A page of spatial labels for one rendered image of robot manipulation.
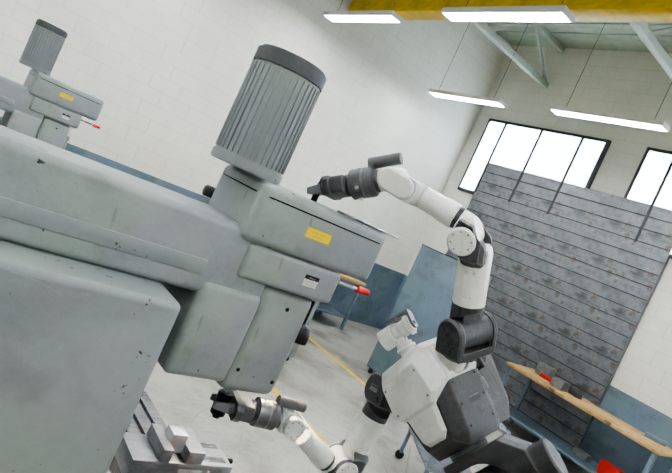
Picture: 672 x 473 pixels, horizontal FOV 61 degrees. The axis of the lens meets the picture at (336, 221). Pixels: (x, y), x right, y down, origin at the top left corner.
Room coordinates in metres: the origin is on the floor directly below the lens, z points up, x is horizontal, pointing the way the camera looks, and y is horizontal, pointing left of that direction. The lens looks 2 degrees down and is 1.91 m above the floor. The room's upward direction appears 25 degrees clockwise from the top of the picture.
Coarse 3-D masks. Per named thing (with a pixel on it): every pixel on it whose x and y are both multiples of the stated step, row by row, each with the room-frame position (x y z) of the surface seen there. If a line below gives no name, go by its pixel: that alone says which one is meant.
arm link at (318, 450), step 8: (320, 440) 1.83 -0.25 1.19; (312, 448) 1.80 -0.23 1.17; (320, 448) 1.81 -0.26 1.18; (328, 448) 1.84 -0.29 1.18; (336, 448) 1.90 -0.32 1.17; (312, 456) 1.81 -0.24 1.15; (320, 456) 1.81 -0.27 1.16; (328, 456) 1.83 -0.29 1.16; (336, 456) 1.86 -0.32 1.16; (344, 456) 1.85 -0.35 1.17; (320, 464) 1.82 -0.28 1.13; (328, 464) 1.83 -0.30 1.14; (336, 464) 1.83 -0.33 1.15; (328, 472) 1.83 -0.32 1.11
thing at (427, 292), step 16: (432, 256) 7.65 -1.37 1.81; (448, 256) 7.54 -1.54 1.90; (416, 272) 7.71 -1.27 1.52; (432, 272) 7.60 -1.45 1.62; (448, 272) 7.50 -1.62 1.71; (416, 288) 7.66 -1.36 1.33; (432, 288) 7.55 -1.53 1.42; (448, 288) 7.45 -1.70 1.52; (400, 304) 7.72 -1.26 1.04; (416, 304) 7.61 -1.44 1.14; (432, 304) 7.50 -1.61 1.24; (448, 304) 7.40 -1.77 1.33; (416, 320) 7.56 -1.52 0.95; (432, 320) 7.46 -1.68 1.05; (416, 336) 7.51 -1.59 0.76; (432, 336) 7.41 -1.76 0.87; (384, 352) 7.67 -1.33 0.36; (384, 368) 7.62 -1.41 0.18
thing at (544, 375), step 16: (320, 304) 9.80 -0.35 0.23; (352, 304) 9.68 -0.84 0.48; (512, 368) 8.17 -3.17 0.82; (528, 368) 8.46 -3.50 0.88; (544, 368) 8.18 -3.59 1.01; (528, 384) 8.56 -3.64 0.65; (544, 384) 7.69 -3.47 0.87; (560, 384) 7.69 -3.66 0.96; (576, 400) 7.47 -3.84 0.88; (512, 416) 7.99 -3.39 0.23; (608, 416) 7.35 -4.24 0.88; (544, 432) 7.91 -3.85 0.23; (624, 432) 6.81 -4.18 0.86; (640, 432) 7.24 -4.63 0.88; (560, 448) 7.42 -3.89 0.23; (576, 448) 7.44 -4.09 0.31; (656, 448) 6.60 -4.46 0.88; (592, 464) 7.35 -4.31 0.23; (608, 464) 6.96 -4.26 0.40
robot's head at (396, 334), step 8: (384, 328) 1.80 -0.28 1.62; (392, 328) 1.78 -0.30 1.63; (400, 328) 1.76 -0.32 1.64; (384, 336) 1.77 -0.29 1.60; (392, 336) 1.76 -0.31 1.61; (400, 336) 1.76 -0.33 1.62; (384, 344) 1.77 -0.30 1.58; (392, 344) 1.77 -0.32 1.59; (400, 344) 1.75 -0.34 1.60; (408, 344) 1.74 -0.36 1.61
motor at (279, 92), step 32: (256, 64) 1.48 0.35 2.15; (288, 64) 1.44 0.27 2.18; (256, 96) 1.45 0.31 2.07; (288, 96) 1.45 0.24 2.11; (224, 128) 1.49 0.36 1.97; (256, 128) 1.44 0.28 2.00; (288, 128) 1.48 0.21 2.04; (224, 160) 1.45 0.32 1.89; (256, 160) 1.45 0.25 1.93; (288, 160) 1.54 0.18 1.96
